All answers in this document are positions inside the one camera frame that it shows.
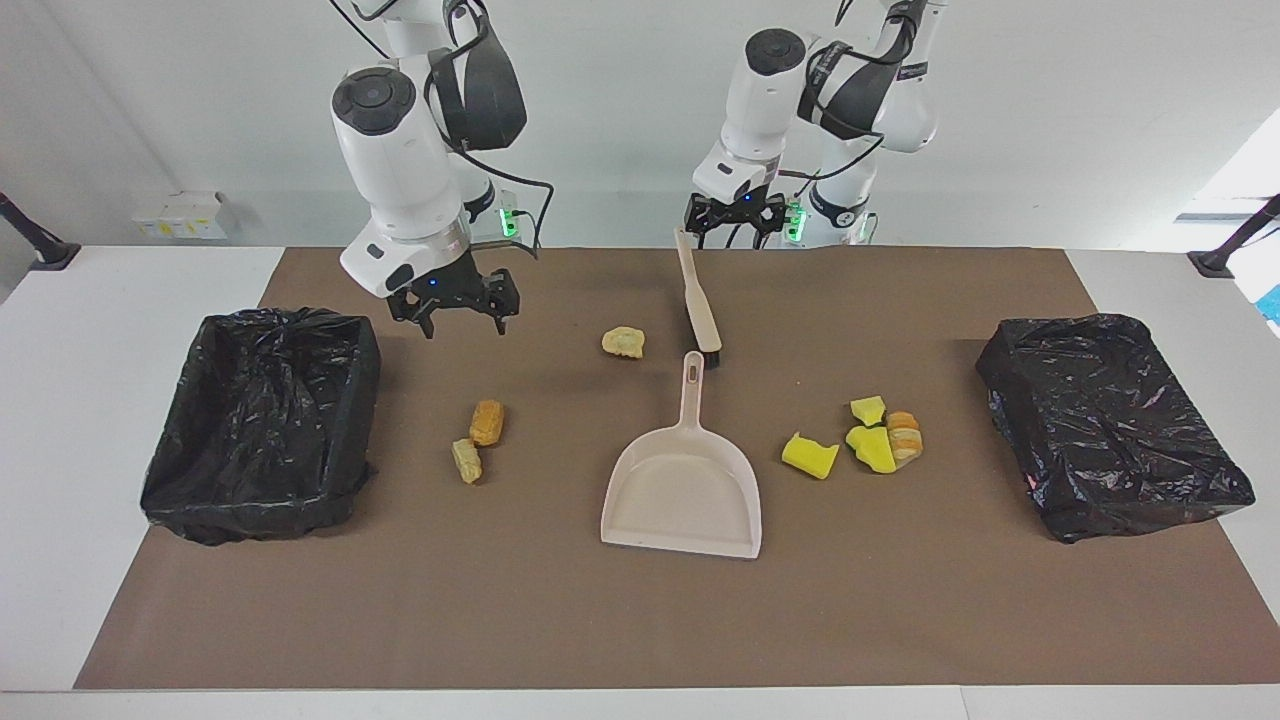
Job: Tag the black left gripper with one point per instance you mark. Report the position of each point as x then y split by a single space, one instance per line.
738 210

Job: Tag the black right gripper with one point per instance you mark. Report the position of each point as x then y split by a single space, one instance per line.
445 285

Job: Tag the beige hand brush black bristles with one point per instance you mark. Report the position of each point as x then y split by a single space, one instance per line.
700 310

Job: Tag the brown bread roll toy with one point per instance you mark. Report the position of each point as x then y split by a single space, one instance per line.
487 422

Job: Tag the pale ridged pastry toy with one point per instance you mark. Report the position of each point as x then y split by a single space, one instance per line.
466 461

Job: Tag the pale yellow food toy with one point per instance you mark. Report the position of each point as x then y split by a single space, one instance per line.
623 342

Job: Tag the small yellow sponge piece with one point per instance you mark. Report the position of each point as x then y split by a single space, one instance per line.
867 409

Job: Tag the notched yellow sponge piece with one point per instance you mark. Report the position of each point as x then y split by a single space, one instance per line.
810 457

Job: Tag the yellow sponge piece green backing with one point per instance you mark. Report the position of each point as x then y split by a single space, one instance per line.
873 450

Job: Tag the orange striped croissant toy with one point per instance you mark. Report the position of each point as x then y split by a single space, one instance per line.
906 440

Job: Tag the beige plastic dustpan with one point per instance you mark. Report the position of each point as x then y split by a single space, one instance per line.
680 500

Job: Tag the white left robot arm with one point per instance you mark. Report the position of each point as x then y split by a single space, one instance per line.
760 110

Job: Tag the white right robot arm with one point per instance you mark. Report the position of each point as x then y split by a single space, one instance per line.
395 180

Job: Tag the open black-lined trash bin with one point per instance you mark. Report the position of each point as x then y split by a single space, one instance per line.
260 430

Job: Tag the closed black-wrapped bin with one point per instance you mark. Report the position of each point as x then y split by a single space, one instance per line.
1110 430

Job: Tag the brown table mat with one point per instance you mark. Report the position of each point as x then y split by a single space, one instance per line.
550 620

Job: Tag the blue plastic item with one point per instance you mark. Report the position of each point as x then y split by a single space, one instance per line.
1272 305

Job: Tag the white wall socket box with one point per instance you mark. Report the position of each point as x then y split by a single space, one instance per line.
180 218

